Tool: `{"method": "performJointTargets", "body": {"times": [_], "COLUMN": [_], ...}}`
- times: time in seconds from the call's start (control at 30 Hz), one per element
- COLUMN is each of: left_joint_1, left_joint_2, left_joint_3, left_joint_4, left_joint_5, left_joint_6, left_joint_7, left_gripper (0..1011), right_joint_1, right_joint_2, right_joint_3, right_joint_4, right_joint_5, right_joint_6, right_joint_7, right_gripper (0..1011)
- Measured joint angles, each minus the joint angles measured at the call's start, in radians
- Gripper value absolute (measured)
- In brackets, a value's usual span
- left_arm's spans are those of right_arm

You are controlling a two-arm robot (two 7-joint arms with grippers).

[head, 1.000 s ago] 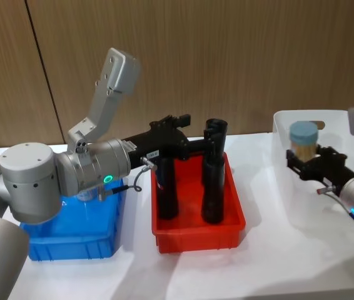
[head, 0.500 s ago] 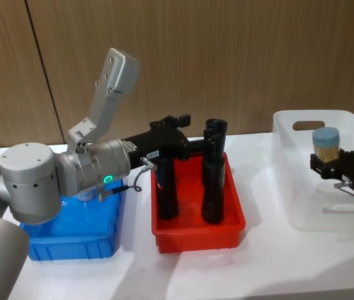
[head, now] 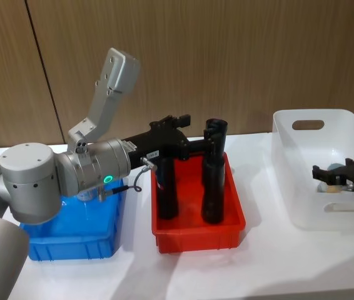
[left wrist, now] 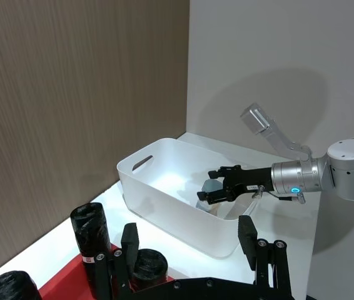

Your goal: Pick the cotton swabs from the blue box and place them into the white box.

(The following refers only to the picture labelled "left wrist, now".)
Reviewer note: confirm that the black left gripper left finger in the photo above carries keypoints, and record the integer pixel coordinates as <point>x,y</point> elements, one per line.
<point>130,243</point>

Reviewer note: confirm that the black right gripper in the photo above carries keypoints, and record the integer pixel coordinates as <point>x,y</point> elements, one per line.
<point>249,181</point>

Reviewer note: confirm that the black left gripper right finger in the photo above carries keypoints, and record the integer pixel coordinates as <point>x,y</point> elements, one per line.
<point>247,237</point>

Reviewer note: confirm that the small grey-blue packet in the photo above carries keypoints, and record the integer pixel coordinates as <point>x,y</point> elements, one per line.
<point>212,185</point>

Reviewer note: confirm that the short black bag roll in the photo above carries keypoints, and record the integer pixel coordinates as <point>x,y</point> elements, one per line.
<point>150,265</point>
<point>11,286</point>

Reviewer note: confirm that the tall black bag roll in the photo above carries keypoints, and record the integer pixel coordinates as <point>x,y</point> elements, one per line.
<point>91,231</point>

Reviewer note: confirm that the white translucent plastic bin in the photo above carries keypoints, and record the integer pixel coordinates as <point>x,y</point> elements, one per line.
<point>164,193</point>

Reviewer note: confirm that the red tray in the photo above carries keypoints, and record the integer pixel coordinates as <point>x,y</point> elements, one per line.
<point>67,281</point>

